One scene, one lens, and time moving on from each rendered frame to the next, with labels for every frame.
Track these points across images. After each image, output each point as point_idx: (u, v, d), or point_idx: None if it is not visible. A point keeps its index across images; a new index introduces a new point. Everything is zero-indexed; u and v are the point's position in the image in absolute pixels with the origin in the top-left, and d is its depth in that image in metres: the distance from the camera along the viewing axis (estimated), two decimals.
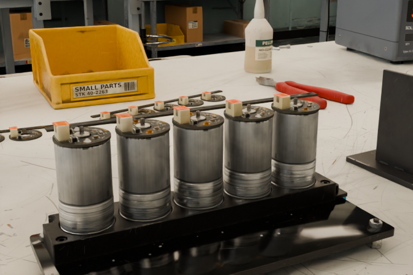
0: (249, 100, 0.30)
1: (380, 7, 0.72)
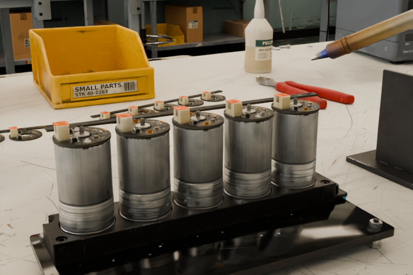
0: (249, 100, 0.30)
1: (380, 7, 0.72)
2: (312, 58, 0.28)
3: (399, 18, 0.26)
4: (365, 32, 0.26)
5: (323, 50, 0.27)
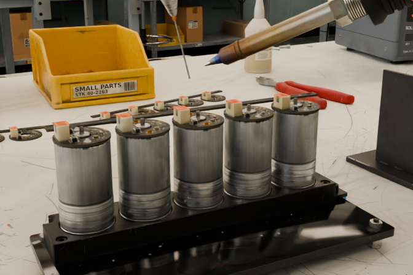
0: (249, 100, 0.30)
1: None
2: (206, 63, 0.25)
3: (292, 20, 0.23)
4: (258, 36, 0.24)
5: (216, 54, 0.25)
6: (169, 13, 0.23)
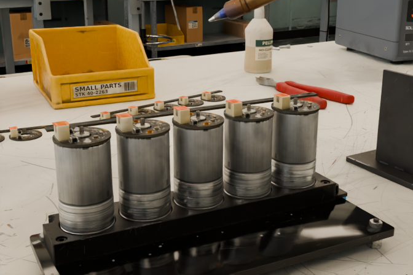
0: (249, 100, 0.30)
1: (380, 7, 0.72)
2: (210, 18, 0.25)
3: None
4: None
5: (221, 9, 0.24)
6: None
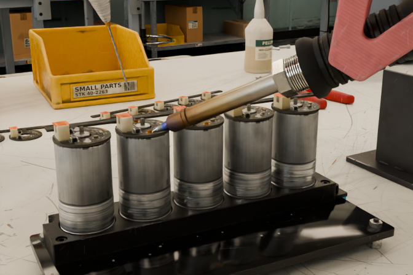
0: None
1: (380, 7, 0.72)
2: (153, 129, 0.25)
3: (237, 91, 0.23)
4: (204, 105, 0.24)
5: (164, 121, 0.25)
6: (101, 19, 0.22)
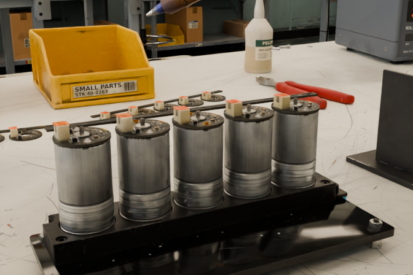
0: (249, 100, 0.30)
1: (380, 7, 0.72)
2: (147, 13, 0.23)
3: None
4: None
5: (158, 3, 0.23)
6: None
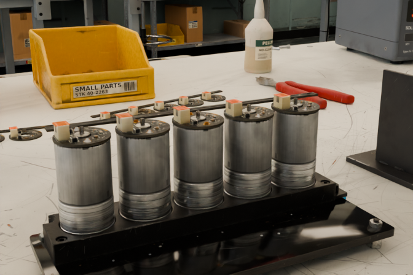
0: (249, 100, 0.30)
1: (380, 7, 0.72)
2: None
3: None
4: None
5: None
6: None
